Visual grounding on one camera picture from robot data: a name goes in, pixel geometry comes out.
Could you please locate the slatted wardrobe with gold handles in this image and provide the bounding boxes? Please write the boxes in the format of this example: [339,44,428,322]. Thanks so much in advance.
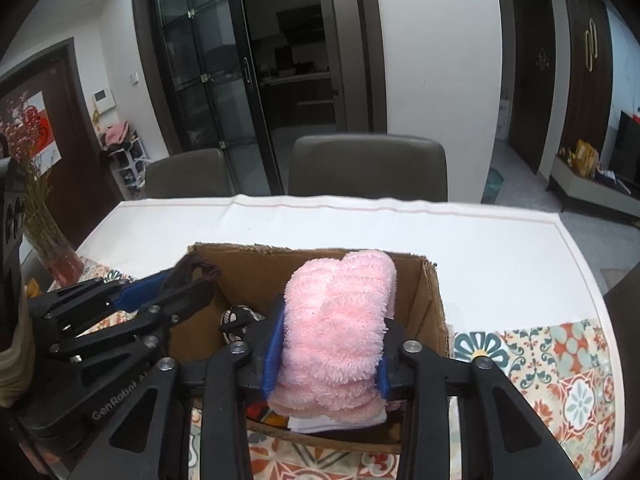
[557,0,613,171]

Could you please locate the white shoe rack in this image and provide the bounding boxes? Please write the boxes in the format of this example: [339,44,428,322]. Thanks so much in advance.
[107,132,151,196]

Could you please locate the grey television cabinet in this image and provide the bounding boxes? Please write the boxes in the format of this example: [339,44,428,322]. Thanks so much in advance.
[546,152,640,226]

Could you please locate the dark door with ornament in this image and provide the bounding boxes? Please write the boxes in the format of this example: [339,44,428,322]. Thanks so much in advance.
[512,0,557,176]

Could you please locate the glass sliding door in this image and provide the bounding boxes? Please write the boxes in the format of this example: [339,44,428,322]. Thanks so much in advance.
[131,0,286,196]

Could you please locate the glass vase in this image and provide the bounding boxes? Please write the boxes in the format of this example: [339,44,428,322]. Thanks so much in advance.
[22,220,86,286]

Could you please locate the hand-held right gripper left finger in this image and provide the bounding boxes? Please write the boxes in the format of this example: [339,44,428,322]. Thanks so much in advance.
[70,292,288,480]

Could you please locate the cardboard box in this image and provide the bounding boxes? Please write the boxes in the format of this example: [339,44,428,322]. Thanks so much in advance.
[167,242,451,456]

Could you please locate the white cloth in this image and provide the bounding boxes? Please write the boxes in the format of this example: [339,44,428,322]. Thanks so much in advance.
[287,407,388,433]

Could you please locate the floral patterned table runner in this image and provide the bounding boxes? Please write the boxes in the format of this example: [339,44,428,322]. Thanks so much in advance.
[75,257,626,480]

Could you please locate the pink fluffy sock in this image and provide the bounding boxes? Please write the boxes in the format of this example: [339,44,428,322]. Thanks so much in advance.
[267,249,398,418]

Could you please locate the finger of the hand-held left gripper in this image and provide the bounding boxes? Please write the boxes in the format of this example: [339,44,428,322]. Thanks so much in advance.
[45,277,223,363]
[27,266,178,333]

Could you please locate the white tablecloth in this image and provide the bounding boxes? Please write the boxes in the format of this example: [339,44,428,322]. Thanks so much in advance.
[75,192,626,480]

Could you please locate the yellow gift box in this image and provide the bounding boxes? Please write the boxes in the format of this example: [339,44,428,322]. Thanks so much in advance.
[570,140,601,177]

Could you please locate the black and white sock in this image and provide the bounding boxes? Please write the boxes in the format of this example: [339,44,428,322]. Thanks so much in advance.
[220,304,266,346]

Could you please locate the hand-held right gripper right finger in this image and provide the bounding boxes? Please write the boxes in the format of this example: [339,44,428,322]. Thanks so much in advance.
[375,317,583,480]

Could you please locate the dried pink flowers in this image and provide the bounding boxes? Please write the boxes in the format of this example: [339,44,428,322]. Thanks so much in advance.
[0,92,56,241]

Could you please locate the red and white wall picture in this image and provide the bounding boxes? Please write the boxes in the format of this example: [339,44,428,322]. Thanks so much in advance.
[0,91,63,171]

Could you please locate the grey dining chair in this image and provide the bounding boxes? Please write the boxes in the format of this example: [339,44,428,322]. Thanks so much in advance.
[145,148,236,200]
[602,262,640,456]
[287,134,448,203]

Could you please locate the dark framed sliding door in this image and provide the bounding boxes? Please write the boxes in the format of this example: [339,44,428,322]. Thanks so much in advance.
[320,0,388,135]

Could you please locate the teal basket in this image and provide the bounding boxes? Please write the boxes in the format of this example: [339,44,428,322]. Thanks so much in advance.
[482,167,503,205]

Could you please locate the kitchen range hood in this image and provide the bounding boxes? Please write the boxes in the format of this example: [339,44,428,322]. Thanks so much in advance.
[276,5,323,46]

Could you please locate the kitchen counter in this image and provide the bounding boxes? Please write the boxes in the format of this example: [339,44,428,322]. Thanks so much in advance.
[260,72,335,126]

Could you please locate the black television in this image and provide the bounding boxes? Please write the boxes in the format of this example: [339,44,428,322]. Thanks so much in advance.
[607,110,640,186]

